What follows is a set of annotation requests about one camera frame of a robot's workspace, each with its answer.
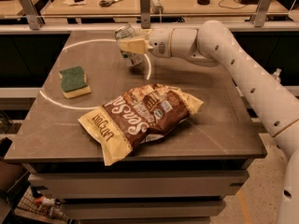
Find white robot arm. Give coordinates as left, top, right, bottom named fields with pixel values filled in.
left=118, top=21, right=299, bottom=224

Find scissors with dark handles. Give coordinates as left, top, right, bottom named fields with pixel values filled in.
left=99, top=0, right=123, bottom=7

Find silver 7up soda can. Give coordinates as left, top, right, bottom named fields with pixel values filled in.
left=115, top=24, right=144, bottom=67

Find orange and white spray bottle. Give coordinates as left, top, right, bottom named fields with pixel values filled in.
left=30, top=186, right=64, bottom=218

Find black cable on desk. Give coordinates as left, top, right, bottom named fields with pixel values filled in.
left=218, top=0, right=248, bottom=10

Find white power strip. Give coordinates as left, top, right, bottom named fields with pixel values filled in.
left=150, top=0, right=164, bottom=14

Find middle metal bracket post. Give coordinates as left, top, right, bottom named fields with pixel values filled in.
left=140, top=0, right=150, bottom=29

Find brown and yellow chip bag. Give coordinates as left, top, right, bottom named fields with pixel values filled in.
left=78, top=84, right=203, bottom=166

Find grey table base cabinet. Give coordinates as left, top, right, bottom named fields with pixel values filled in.
left=21, top=159, right=255, bottom=224

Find metal bracket post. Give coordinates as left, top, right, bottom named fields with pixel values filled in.
left=19, top=0, right=44, bottom=30
left=140, top=0, right=150, bottom=29
left=249, top=0, right=272, bottom=27

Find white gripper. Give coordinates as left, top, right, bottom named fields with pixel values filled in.
left=118, top=29, right=172, bottom=58

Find right metal bracket post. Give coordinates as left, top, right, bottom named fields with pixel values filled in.
left=249, top=0, right=272, bottom=27

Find green and yellow sponge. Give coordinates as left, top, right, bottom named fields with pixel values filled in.
left=59, top=66, right=91, bottom=99

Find clear sanitizer bottle right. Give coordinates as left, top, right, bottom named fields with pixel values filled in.
left=272, top=68, right=281, bottom=83

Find white circle marking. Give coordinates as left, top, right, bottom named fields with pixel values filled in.
left=39, top=38, right=152, bottom=110

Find left metal bracket post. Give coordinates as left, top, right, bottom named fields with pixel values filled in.
left=19, top=0, right=44, bottom=30

